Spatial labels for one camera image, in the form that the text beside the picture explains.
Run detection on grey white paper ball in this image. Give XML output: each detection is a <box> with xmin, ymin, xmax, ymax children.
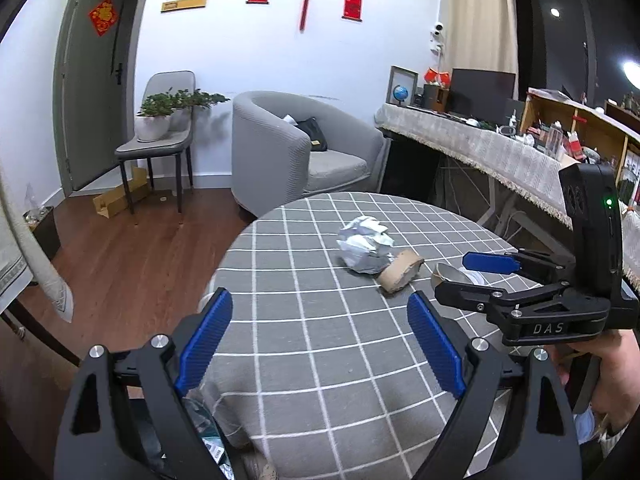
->
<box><xmin>336</xmin><ymin>216</ymin><xmax>394</xmax><ymax>275</ymax></box>

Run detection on small blue globe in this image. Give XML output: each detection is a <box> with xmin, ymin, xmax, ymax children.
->
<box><xmin>392</xmin><ymin>84</ymin><xmax>409</xmax><ymax>106</ymax></box>

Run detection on grey door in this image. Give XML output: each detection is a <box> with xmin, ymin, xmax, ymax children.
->
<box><xmin>53</xmin><ymin>0</ymin><xmax>138</xmax><ymax>195</ymax></box>

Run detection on person's right hand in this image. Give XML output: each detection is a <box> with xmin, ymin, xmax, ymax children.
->
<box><xmin>568</xmin><ymin>330</ymin><xmax>640</xmax><ymax>436</ymax></box>

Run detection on dark blue trash bin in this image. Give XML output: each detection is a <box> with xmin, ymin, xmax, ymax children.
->
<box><xmin>129</xmin><ymin>398</ymin><xmax>248</xmax><ymax>479</ymax></box>

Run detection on grey picture frame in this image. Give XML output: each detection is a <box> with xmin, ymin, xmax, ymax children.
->
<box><xmin>386</xmin><ymin>65</ymin><xmax>419</xmax><ymax>107</ymax></box>

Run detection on black floor bin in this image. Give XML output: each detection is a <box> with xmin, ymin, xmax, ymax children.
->
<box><xmin>23</xmin><ymin>206</ymin><xmax>61</xmax><ymax>260</ymax></box>

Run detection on grey armchair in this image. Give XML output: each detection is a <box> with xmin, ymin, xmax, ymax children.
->
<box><xmin>231</xmin><ymin>91</ymin><xmax>385</xmax><ymax>217</ymax></box>

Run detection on beige tablecloth side table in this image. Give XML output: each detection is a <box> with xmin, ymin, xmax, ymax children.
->
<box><xmin>0</xmin><ymin>174</ymin><xmax>74</xmax><ymax>323</ymax></box>

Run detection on small red flags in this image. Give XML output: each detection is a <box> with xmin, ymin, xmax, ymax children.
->
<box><xmin>424</xmin><ymin>67</ymin><xmax>451</xmax><ymax>88</ymax></box>

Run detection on potted green plant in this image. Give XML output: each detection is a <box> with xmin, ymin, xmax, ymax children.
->
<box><xmin>134</xmin><ymin>88</ymin><xmax>229</xmax><ymax>143</ymax></box>

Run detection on right red scroll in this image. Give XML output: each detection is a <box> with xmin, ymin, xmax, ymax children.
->
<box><xmin>343</xmin><ymin>0</ymin><xmax>362</xmax><ymax>22</ymax></box>

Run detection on red fu door sticker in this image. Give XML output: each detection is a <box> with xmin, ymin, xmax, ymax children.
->
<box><xmin>88</xmin><ymin>0</ymin><xmax>118</xmax><ymax>37</ymax></box>

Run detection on white security camera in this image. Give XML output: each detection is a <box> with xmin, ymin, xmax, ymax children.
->
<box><xmin>430</xmin><ymin>22</ymin><xmax>445</xmax><ymax>55</ymax></box>

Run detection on brown cardboard tape roll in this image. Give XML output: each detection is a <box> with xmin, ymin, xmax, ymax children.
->
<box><xmin>376</xmin><ymin>249</ymin><xmax>424</xmax><ymax>295</ymax></box>

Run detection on beige curtain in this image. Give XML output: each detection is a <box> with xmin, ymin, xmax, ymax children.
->
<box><xmin>440</xmin><ymin>0</ymin><xmax>518</xmax><ymax>75</ymax></box>

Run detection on black monitor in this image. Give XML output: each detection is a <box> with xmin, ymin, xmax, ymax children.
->
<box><xmin>446</xmin><ymin>68</ymin><xmax>516</xmax><ymax>122</ymax></box>

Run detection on grey checked tablecloth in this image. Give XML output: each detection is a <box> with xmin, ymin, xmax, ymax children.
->
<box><xmin>200</xmin><ymin>192</ymin><xmax>510</xmax><ymax>479</ymax></box>

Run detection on wooden bookshelf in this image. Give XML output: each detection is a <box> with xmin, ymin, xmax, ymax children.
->
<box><xmin>520</xmin><ymin>88</ymin><xmax>639</xmax><ymax>206</ymax></box>

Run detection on cardboard box on floor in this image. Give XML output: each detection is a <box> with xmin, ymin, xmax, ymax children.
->
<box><xmin>93</xmin><ymin>167</ymin><xmax>151</xmax><ymax>219</ymax></box>

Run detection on black handbag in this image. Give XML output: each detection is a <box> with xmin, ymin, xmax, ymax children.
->
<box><xmin>296</xmin><ymin>117</ymin><xmax>328</xmax><ymax>152</ymax></box>

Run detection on grey dining chair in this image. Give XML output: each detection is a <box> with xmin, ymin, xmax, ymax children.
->
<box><xmin>115</xmin><ymin>70</ymin><xmax>196</xmax><ymax>214</ymax></box>

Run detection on beige fringed desk cloth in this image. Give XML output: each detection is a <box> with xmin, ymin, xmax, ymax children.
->
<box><xmin>374</xmin><ymin>103</ymin><xmax>640</xmax><ymax>294</ymax></box>

